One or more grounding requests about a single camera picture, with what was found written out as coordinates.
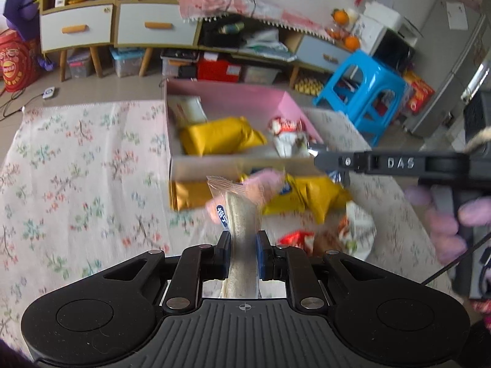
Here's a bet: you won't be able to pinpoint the large yellow snack packet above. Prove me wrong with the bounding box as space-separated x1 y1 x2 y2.
180 117 268 157

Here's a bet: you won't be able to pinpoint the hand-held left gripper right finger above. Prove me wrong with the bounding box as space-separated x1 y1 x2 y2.
256 231 386 314

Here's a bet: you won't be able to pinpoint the yellow egg tray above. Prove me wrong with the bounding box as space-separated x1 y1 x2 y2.
297 77 327 97

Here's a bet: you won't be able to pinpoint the small clear storage box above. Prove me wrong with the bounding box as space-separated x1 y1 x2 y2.
66 52 93 79

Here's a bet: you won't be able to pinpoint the yellow snack packet blue label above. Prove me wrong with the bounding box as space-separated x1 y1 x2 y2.
240 174 308 216

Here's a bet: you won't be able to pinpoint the black microwave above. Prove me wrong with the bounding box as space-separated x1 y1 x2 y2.
374 31 416 73

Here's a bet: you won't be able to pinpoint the purple plush toy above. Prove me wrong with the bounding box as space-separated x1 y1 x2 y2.
3 0 53 73

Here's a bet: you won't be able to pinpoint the floral tablecloth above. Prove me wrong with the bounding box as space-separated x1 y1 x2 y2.
0 100 457 353

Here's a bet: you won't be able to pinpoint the gold snack packet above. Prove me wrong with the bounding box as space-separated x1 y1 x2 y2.
171 180 216 212

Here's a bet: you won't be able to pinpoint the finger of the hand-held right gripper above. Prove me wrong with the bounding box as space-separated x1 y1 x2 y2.
314 151 355 173

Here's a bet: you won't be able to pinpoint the white switch with cable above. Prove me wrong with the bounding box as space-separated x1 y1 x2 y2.
0 86 58 120

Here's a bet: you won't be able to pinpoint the stack of white papers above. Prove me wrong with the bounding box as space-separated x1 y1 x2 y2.
242 29 289 56

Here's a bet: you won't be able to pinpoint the clear storage box white lid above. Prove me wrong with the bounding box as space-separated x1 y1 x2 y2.
242 65 279 85

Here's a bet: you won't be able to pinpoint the cream snack packet red label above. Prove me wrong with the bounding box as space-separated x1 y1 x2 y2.
168 97 208 128

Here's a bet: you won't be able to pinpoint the orange snack cartons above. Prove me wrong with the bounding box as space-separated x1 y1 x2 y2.
403 71 436 115

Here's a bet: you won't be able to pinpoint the white green snack packet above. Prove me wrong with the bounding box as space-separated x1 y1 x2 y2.
273 130 327 159

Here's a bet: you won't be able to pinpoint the pink cloth with tassels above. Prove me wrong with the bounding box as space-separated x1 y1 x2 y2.
176 0 335 41

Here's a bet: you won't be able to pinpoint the grey refrigerator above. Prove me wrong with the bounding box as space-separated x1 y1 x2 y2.
407 0 491 139

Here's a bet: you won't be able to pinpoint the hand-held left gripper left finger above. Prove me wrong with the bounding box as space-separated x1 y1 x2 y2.
103 232 233 314

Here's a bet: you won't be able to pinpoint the person's right hand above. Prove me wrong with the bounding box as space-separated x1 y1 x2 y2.
404 186 491 265

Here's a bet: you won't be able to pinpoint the clear storage box blue lid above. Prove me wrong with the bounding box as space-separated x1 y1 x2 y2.
110 47 145 78

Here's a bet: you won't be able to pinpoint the white printed snack packet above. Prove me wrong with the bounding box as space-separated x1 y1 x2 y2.
338 201 377 260

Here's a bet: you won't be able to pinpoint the red storage box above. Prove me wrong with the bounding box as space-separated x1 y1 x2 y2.
196 59 243 84

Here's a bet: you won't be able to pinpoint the red printed bag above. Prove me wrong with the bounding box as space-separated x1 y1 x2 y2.
0 31 41 93

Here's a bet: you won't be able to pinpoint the clear rice cracker packet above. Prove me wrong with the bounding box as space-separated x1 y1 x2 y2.
207 175 266 300

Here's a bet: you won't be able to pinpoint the pink peanut snack packet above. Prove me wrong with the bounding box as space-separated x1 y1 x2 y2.
205 171 288 224

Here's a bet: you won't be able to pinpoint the blue plastic stool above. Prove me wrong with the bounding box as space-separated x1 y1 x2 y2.
312 50 409 147

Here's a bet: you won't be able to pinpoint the long wooden TV stand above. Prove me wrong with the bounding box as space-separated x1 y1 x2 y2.
114 0 354 90

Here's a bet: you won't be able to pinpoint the plain yellow snack packet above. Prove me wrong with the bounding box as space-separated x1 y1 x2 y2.
303 178 353 224

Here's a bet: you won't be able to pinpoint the pink cardboard box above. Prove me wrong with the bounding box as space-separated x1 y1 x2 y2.
161 78 327 185

